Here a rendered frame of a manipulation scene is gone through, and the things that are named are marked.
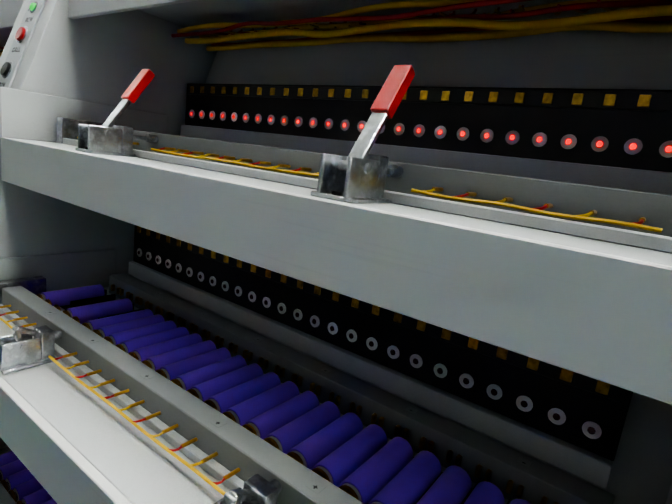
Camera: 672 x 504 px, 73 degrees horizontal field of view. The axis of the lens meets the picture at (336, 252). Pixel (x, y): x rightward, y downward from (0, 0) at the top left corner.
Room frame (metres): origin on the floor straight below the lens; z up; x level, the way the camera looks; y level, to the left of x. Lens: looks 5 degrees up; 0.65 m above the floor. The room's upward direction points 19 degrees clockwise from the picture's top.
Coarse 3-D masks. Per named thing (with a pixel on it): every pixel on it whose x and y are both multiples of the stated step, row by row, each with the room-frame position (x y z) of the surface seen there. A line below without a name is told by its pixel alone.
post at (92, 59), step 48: (48, 0) 0.48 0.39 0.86; (48, 48) 0.48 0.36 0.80; (96, 48) 0.51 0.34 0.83; (144, 48) 0.55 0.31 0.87; (192, 48) 0.60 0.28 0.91; (96, 96) 0.53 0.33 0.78; (144, 96) 0.57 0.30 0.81; (0, 144) 0.47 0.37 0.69; (0, 192) 0.48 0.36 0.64; (0, 240) 0.50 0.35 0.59; (48, 240) 0.54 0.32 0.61; (96, 240) 0.58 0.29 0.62
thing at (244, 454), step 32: (32, 320) 0.45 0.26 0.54; (64, 320) 0.43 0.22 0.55; (96, 352) 0.38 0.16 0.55; (128, 384) 0.35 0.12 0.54; (160, 384) 0.34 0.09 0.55; (160, 416) 0.33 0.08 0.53; (192, 416) 0.31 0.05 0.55; (224, 416) 0.31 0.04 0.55; (224, 448) 0.29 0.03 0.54; (256, 448) 0.29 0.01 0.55; (224, 480) 0.28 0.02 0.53; (288, 480) 0.26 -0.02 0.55; (320, 480) 0.27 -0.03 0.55
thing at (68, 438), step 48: (0, 288) 0.49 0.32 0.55; (48, 288) 0.55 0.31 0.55; (192, 288) 0.51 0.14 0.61; (0, 336) 0.44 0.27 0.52; (288, 336) 0.43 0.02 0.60; (0, 384) 0.36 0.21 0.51; (48, 384) 0.37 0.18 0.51; (384, 384) 0.37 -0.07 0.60; (0, 432) 0.37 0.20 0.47; (48, 432) 0.32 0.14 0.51; (96, 432) 0.32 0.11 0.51; (528, 432) 0.31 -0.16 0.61; (48, 480) 0.32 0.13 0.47; (96, 480) 0.28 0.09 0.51; (144, 480) 0.28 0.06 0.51; (192, 480) 0.29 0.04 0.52
